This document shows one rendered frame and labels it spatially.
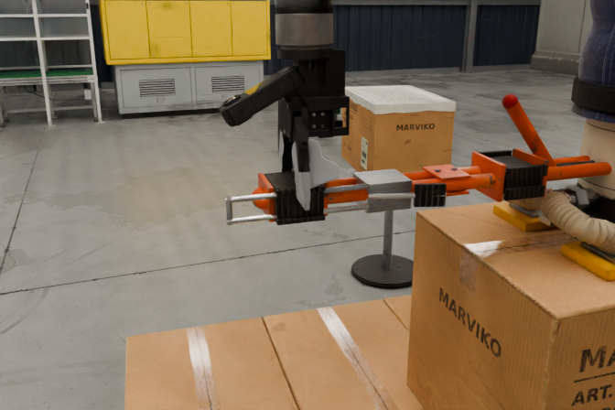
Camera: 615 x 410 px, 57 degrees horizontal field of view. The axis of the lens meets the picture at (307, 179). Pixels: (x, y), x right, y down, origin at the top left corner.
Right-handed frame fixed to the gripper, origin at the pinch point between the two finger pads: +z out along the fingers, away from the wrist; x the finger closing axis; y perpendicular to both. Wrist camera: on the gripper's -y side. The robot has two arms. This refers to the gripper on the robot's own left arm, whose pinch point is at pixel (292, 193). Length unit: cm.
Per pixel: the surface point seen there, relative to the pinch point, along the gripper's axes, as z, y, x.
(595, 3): -25, 50, 3
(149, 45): 17, -6, 715
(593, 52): -18, 50, 2
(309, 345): 66, 20, 61
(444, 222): 13.0, 32.0, 13.3
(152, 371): 65, -23, 61
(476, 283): 17.8, 29.9, -1.4
